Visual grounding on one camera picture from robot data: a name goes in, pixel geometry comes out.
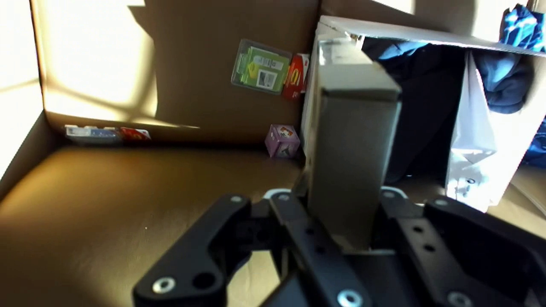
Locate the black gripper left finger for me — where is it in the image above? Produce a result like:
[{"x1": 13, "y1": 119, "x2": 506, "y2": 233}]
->
[{"x1": 131, "y1": 192, "x2": 372, "y2": 307}]

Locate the green label sticker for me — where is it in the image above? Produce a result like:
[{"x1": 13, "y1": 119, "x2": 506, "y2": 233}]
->
[{"x1": 230, "y1": 38, "x2": 291, "y2": 95}]

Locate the red yellow sticker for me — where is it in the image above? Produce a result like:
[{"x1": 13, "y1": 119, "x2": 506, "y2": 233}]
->
[{"x1": 283, "y1": 52, "x2": 309, "y2": 100}]

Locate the large white open cardboard box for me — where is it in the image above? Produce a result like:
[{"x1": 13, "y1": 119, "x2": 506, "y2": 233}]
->
[{"x1": 300, "y1": 15, "x2": 544, "y2": 211}]

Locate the white printed label strip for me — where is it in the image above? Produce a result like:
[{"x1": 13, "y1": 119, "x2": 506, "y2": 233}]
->
[{"x1": 65, "y1": 124, "x2": 150, "y2": 142}]

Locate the small purple cube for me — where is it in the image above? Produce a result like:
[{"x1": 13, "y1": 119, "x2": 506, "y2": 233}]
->
[{"x1": 264, "y1": 124, "x2": 300, "y2": 158}]

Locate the blue cloth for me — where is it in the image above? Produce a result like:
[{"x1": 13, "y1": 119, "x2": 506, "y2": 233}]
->
[{"x1": 363, "y1": 4, "x2": 546, "y2": 166}]

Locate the small brown cardboard box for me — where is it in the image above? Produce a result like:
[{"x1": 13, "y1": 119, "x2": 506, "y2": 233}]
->
[{"x1": 307, "y1": 38, "x2": 401, "y2": 252}]

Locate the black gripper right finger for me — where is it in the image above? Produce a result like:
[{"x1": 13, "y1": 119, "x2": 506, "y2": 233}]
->
[{"x1": 373, "y1": 185, "x2": 546, "y2": 307}]

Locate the large brown cardboard enclosure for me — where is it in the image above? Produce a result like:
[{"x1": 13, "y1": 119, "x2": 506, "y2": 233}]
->
[{"x1": 0, "y1": 0, "x2": 546, "y2": 307}]

